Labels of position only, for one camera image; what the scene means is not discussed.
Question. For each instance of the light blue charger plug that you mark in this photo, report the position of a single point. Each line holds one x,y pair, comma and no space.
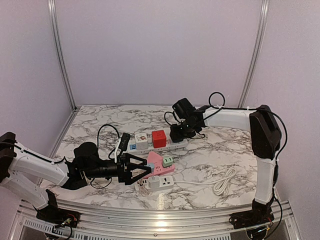
151,166

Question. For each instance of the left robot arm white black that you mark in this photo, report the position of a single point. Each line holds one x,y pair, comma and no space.
16,160

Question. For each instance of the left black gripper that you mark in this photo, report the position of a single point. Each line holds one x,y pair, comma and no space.
123,175

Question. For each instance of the left aluminium frame post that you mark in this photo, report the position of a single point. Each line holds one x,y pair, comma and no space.
59,52

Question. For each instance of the aluminium frame post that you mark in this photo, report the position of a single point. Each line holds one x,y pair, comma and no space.
262,25
59,52

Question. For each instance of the white charger plug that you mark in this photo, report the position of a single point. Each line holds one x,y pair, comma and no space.
153,182

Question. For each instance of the pink triangular power socket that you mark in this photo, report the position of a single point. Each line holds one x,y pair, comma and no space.
159,170

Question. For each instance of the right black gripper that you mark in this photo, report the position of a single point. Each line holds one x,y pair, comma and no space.
176,135

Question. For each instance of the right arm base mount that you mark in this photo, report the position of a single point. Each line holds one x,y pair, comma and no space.
256,224

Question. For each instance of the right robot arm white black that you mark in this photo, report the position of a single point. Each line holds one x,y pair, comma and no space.
262,125

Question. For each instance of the green plug adapter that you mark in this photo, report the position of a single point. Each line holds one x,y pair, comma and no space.
167,162

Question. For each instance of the red cube socket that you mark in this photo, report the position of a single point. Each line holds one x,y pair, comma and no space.
159,139

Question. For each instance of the long white colourful power strip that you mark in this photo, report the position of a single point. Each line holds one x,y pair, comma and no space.
134,149

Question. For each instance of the aluminium front rail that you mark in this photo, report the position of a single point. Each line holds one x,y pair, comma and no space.
110,223

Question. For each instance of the white power strip with USB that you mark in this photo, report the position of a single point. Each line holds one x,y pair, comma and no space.
166,182

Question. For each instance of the white cube socket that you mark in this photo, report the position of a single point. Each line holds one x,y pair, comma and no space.
141,141

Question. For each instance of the right aluminium frame post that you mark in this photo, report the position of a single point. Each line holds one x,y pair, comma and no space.
262,25

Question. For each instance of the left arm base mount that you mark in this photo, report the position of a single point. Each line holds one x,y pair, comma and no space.
63,222

